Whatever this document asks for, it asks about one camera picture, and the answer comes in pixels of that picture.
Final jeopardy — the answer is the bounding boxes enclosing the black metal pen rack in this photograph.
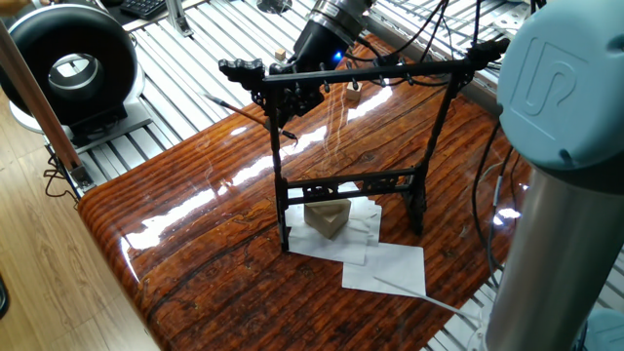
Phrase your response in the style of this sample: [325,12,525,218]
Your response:
[216,34,513,256]

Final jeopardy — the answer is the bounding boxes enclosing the large wooden block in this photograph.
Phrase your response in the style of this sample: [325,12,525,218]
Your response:
[303,197,353,241]

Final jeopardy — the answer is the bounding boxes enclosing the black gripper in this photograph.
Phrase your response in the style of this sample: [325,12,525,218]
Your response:
[259,14,356,126]

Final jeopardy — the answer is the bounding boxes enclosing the black round duct fan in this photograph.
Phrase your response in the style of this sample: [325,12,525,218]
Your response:
[0,4,145,138]

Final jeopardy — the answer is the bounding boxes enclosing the thin calligraphy brush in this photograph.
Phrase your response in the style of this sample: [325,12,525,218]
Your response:
[202,93,295,139]

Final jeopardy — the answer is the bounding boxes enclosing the brown wooden pole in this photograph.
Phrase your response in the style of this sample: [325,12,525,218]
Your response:
[0,18,85,182]

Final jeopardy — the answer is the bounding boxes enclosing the small wooden cube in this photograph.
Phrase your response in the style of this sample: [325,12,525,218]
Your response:
[343,84,366,106]

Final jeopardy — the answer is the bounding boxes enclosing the black keyboard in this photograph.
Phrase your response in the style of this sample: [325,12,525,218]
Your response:
[121,0,176,21]

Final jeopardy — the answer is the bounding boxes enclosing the white paper sheet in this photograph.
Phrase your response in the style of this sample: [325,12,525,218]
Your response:
[340,241,429,299]
[320,195,384,265]
[282,193,364,260]

